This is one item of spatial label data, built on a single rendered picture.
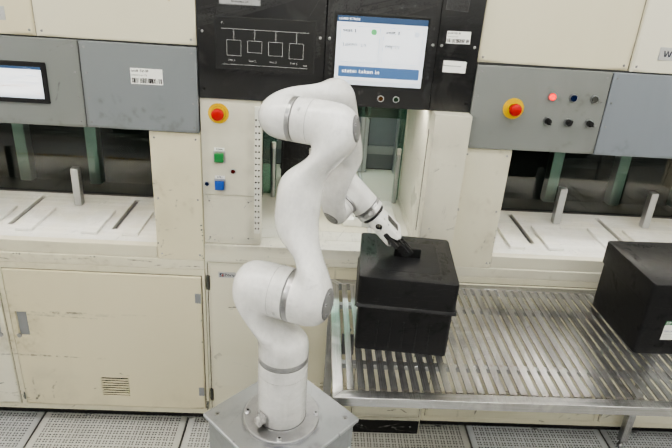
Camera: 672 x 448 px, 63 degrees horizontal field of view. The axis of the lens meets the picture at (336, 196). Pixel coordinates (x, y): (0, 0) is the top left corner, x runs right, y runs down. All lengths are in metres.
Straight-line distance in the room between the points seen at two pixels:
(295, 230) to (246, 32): 0.80
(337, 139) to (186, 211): 0.97
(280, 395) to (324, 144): 0.60
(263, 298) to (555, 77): 1.19
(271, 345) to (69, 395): 1.43
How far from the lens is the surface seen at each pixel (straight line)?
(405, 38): 1.77
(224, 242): 2.01
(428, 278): 1.59
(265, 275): 1.22
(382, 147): 2.77
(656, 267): 1.98
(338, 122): 1.12
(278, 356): 1.29
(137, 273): 2.15
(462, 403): 1.60
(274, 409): 1.39
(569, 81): 1.94
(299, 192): 1.15
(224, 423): 1.48
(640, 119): 2.08
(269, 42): 1.77
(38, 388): 2.61
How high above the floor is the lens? 1.81
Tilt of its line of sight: 23 degrees down
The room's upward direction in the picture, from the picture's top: 4 degrees clockwise
